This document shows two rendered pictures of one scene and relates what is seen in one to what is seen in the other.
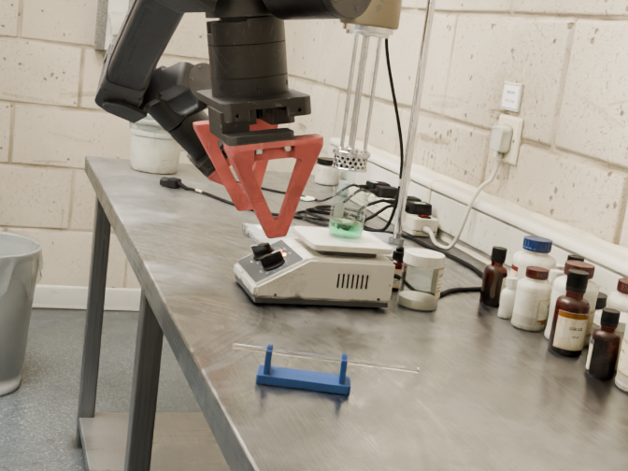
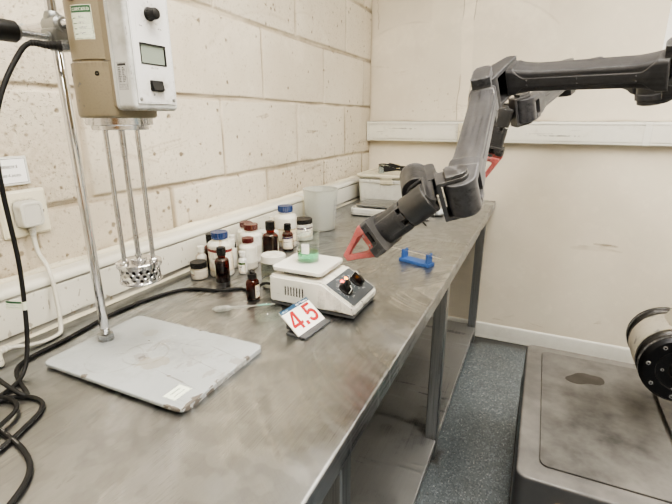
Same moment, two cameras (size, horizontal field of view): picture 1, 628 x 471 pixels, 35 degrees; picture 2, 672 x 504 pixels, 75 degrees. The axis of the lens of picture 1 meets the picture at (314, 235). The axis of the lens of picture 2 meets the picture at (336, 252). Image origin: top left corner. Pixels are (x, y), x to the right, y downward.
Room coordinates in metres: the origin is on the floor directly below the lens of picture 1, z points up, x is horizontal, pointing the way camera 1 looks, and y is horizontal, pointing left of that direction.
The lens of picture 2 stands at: (2.01, 0.64, 1.14)
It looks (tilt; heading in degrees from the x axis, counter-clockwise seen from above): 17 degrees down; 224
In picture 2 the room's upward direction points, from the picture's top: straight up
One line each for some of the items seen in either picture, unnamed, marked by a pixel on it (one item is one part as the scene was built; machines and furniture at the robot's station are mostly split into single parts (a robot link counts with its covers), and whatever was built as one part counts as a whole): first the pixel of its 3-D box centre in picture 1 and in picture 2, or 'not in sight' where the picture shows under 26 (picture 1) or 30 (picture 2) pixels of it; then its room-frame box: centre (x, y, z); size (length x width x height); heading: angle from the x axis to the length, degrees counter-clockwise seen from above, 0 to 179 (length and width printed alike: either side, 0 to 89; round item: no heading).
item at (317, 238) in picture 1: (341, 239); (308, 263); (1.38, -0.04, 0.83); 0.12 x 0.12 x 0.01; 18
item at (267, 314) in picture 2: not in sight; (268, 313); (1.51, -0.02, 0.76); 0.06 x 0.06 x 0.02
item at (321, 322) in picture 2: not in sight; (305, 317); (1.48, 0.06, 0.77); 0.09 x 0.06 x 0.04; 13
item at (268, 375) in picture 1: (305, 368); (416, 257); (1.00, -0.01, 0.77); 0.10 x 0.03 x 0.04; 90
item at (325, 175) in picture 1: (327, 171); not in sight; (2.49, -0.01, 0.78); 0.06 x 0.06 x 0.06
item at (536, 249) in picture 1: (532, 276); (220, 252); (1.43, -0.33, 0.81); 0.06 x 0.06 x 0.11
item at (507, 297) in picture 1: (508, 297); (242, 262); (1.39, -0.29, 0.78); 0.02 x 0.02 x 0.06
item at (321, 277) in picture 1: (320, 268); (319, 283); (1.37, -0.01, 0.79); 0.22 x 0.13 x 0.08; 108
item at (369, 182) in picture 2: not in sight; (397, 185); (0.21, -0.65, 0.82); 0.37 x 0.31 x 0.14; 20
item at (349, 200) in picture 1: (349, 213); (307, 244); (1.38, -0.05, 0.87); 0.06 x 0.05 x 0.08; 61
